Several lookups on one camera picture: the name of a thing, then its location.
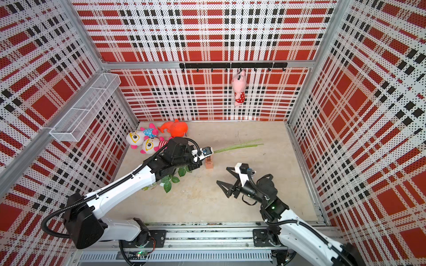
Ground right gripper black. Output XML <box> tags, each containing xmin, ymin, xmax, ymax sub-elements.
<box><xmin>218</xmin><ymin>167</ymin><xmax>267</xmax><ymax>206</ymax></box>

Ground pink tape dispenser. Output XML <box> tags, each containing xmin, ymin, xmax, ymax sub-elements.
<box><xmin>204</xmin><ymin>157</ymin><xmax>214</xmax><ymax>169</ymax></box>

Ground artificial flower bouquet green stems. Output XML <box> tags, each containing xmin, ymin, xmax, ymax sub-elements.
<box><xmin>142</xmin><ymin>139</ymin><xmax>264</xmax><ymax>193</ymax></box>

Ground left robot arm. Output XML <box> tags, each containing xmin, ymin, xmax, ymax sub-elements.
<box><xmin>41</xmin><ymin>137</ymin><xmax>214</xmax><ymax>249</ymax></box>

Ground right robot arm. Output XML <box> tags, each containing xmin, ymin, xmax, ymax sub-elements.
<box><xmin>217</xmin><ymin>163</ymin><xmax>365</xmax><ymax>266</ymax></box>

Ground red whale plush toy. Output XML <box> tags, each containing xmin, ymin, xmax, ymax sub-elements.
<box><xmin>158</xmin><ymin>119</ymin><xmax>188</xmax><ymax>138</ymax></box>

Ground white fish plush pink fins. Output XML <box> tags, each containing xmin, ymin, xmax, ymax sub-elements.
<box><xmin>140</xmin><ymin>137</ymin><xmax>168</xmax><ymax>155</ymax></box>

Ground white fish plush blue fins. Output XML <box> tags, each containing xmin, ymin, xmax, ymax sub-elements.
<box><xmin>126</xmin><ymin>123</ymin><xmax>159</xmax><ymax>149</ymax></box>

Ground pink hanging plush doll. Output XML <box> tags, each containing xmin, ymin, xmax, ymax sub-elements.
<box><xmin>231</xmin><ymin>70</ymin><xmax>247</xmax><ymax>106</ymax></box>

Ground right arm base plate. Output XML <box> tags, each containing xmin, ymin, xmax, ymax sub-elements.
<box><xmin>252</xmin><ymin>227</ymin><xmax>283</xmax><ymax>247</ymax></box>

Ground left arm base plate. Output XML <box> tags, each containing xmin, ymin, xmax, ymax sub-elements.
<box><xmin>122</xmin><ymin>230</ymin><xmax>167</xmax><ymax>248</ymax></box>

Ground black hook rail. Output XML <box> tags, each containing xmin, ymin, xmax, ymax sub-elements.
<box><xmin>179</xmin><ymin>62</ymin><xmax>288</xmax><ymax>71</ymax></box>

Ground white wire mesh basket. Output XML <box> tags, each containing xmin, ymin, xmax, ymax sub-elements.
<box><xmin>50</xmin><ymin>73</ymin><xmax>121</xmax><ymax>142</ymax></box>

